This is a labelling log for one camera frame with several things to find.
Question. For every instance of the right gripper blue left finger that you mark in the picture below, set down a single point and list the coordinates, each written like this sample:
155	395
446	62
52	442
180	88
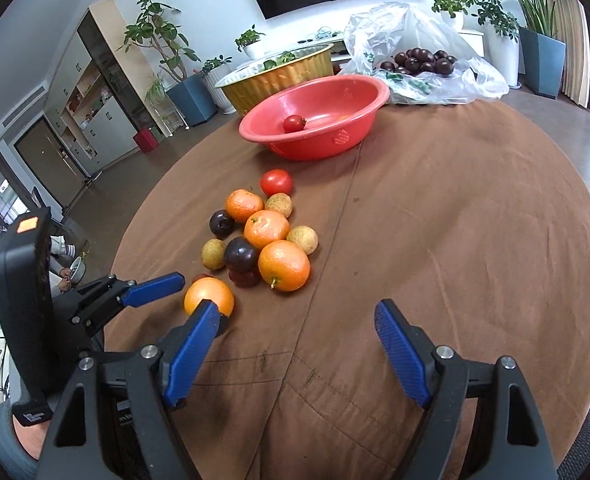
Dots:
185	349

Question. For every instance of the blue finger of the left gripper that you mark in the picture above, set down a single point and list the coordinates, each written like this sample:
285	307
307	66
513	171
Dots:
136	295

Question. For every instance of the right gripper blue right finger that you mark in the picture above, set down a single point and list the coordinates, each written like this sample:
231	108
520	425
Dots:
408	350

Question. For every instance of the large front orange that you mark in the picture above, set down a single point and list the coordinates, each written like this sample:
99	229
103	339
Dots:
284	266

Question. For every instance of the person's left hand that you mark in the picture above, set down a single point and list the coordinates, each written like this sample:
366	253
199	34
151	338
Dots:
31	438

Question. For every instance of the small red bin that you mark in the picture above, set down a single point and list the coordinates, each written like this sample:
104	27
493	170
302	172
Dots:
145	140

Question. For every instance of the brown tablecloth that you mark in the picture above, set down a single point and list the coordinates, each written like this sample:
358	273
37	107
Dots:
476	224

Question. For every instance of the red tomato on table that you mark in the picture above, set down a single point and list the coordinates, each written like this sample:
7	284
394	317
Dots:
276	181

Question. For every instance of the wooden shelf cabinet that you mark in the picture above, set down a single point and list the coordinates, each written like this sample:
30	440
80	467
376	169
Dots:
96	102

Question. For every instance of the tall plant blue pot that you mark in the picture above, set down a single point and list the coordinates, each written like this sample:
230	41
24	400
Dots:
155	29

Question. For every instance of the red tomato in basin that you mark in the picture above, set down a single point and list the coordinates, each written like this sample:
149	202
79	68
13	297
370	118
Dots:
294	123

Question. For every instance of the gold foil basin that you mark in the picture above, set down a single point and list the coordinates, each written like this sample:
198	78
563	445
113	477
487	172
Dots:
248	86

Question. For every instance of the white ribbed pot plant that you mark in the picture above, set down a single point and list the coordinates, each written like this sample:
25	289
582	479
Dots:
214	69

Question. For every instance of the green vegetables in basin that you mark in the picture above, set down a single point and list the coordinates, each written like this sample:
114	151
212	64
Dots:
282	58

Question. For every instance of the red plastic basin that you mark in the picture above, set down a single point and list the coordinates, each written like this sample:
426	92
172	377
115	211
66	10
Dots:
340	113

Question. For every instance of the small plant white pot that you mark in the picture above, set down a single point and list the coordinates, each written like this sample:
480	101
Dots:
249	42

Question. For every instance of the white tv console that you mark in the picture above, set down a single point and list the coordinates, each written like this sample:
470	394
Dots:
335	38

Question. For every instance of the clear plastic bag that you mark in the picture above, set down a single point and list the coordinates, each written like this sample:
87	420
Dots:
375	36

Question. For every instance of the dark plums in bag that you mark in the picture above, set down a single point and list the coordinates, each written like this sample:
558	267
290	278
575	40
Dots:
418	60

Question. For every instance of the right plant blue pot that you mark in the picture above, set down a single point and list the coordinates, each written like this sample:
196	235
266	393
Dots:
543	54

